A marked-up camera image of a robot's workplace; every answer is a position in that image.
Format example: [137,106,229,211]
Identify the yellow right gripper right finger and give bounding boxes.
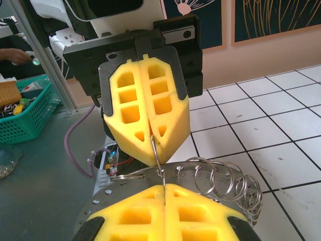
[164,184,263,241]

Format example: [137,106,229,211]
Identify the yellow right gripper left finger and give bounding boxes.
[71,185,166,241]

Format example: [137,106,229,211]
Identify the metal disc with split rings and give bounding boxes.
[79,134,263,228]

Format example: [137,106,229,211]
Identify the white power strip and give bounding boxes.
[49,26,86,55]

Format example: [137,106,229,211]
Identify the white handheld device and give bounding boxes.
[12,50,41,67]

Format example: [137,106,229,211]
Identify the person's hand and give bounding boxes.
[0,47,35,66]

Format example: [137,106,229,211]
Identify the tan woven box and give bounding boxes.
[0,79,22,107]

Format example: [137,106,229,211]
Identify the green plastic basket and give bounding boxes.
[0,76,62,146]

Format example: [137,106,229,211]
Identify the clear plastic dish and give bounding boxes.
[0,147,24,179]

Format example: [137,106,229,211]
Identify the aluminium frame post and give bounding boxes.
[10,0,76,111]

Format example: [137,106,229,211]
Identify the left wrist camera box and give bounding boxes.
[85,0,168,42]

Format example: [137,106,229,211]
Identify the small circuit board with wires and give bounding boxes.
[104,144,133,176]

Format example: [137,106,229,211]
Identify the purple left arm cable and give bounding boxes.
[64,104,112,179]

